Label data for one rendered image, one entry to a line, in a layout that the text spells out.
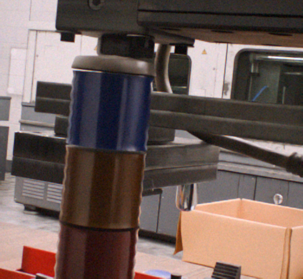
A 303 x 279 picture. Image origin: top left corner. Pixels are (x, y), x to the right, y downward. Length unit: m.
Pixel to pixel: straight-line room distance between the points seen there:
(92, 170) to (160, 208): 5.56
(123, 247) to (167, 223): 5.53
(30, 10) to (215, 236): 6.77
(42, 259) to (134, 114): 0.70
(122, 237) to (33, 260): 0.69
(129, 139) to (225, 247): 2.67
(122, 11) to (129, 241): 0.28
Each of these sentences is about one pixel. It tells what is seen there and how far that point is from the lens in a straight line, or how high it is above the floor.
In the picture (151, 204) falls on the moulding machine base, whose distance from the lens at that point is 5.94.
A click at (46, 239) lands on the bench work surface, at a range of 1.38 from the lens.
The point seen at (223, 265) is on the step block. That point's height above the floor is 0.99.
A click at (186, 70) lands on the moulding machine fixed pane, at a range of 5.82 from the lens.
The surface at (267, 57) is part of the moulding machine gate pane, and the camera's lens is 5.47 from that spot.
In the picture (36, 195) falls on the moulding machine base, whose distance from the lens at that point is 6.65.
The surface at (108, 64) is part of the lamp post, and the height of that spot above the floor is 1.19.
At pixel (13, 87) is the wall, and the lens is 9.55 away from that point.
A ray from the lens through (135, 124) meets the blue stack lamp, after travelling 0.34.
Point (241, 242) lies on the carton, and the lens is 2.97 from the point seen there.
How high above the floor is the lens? 1.18
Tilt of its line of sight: 3 degrees down
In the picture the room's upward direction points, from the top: 6 degrees clockwise
